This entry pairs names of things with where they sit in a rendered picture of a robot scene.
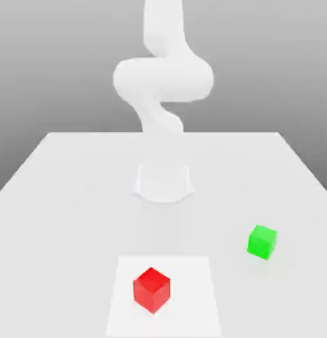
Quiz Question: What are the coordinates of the small red cube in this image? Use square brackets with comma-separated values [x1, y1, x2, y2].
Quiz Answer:
[132, 266, 171, 315]

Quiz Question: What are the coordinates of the small green cube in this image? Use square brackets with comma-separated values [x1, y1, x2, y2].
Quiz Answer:
[246, 224, 278, 261]

